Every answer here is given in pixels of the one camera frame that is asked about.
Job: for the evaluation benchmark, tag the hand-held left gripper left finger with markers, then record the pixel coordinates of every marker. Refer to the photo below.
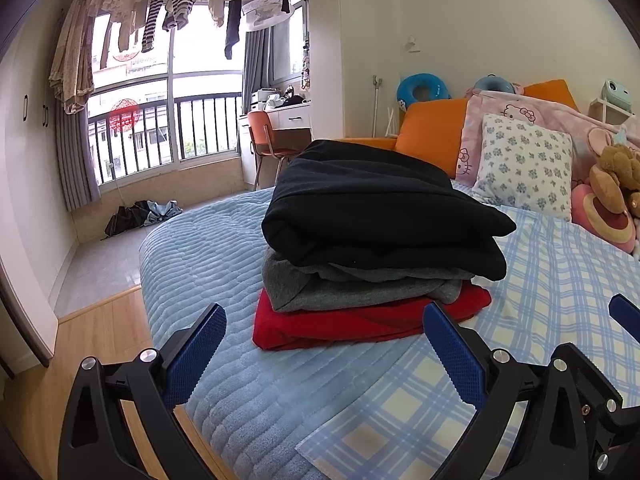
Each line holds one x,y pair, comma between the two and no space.
200,355

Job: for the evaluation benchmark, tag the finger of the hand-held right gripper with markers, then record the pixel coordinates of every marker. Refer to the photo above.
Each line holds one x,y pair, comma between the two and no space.
607,425
627,312

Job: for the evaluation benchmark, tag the blue neck pillow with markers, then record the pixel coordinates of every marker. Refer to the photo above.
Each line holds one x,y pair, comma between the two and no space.
482,84

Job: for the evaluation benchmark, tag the white folding rack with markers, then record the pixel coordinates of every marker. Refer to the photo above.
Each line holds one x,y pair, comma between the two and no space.
392,122

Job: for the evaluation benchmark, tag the white desk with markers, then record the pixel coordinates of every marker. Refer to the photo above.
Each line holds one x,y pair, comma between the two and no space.
295,120

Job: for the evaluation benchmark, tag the small orange pillow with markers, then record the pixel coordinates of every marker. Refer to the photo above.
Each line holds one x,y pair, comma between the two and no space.
550,95

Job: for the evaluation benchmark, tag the brown plush toy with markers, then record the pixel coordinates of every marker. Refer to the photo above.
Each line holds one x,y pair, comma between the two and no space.
615,175

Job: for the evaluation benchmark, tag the red folded garment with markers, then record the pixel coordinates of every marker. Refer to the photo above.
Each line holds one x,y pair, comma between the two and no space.
350,327

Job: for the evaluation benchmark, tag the large orange back cushion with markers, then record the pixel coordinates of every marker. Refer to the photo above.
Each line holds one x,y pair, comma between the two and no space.
430,135

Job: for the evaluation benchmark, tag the grey curtain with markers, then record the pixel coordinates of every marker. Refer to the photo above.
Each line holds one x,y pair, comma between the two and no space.
75,160
256,70

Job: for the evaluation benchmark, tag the mint green projector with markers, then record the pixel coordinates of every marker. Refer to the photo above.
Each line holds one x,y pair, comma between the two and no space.
616,92

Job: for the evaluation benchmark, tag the white round drying net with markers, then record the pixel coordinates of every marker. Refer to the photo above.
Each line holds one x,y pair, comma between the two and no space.
265,12

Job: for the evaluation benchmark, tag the orange chair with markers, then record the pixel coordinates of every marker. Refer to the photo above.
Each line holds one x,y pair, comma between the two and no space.
260,127

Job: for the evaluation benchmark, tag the light blue quilted bed cover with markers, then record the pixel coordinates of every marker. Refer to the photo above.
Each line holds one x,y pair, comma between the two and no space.
210,260

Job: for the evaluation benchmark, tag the pink cartoon cat blanket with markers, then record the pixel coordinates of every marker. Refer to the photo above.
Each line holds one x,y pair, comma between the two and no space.
590,125

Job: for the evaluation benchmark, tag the pink round plush cushion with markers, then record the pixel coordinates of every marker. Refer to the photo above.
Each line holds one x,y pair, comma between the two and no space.
600,220

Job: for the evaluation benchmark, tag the black bag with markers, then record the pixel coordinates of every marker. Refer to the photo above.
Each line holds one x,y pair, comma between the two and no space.
295,101

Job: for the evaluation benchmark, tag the black crumpled cloth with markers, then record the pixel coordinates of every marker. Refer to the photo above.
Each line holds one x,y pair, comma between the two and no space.
125,220

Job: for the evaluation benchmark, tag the white floral pillow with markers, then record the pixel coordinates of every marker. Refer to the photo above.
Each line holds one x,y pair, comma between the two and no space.
522,165

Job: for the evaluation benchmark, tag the white pole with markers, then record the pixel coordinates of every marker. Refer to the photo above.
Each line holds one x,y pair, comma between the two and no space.
376,105

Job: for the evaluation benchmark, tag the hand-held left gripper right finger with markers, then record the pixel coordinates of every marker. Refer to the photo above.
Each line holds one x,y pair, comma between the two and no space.
452,355

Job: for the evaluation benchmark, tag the grey folded garment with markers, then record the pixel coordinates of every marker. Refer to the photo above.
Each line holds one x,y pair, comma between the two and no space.
320,290

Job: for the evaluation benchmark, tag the small white shelf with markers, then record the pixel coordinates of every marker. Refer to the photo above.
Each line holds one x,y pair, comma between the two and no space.
600,107

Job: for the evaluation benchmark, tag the red paper window decoration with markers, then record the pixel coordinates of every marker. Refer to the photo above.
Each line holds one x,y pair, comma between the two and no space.
124,116

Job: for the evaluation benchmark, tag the beige lace cloth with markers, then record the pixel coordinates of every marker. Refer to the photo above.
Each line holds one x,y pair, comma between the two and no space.
70,60

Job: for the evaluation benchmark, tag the black balcony railing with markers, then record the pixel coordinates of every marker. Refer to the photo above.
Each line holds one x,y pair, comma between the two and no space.
210,97

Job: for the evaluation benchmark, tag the white desktop appliance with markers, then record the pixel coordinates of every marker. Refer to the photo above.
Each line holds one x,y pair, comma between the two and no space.
264,100

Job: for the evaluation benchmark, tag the white wardrobe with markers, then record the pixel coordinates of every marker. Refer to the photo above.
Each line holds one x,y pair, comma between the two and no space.
30,185

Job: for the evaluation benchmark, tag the black zip jacket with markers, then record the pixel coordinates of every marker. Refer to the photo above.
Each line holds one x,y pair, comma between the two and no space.
375,210

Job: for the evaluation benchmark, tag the white wall hook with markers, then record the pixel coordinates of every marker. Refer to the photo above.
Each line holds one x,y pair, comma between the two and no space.
411,44

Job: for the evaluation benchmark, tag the blue plaid bed sheet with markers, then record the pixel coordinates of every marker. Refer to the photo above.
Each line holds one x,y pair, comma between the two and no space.
550,285

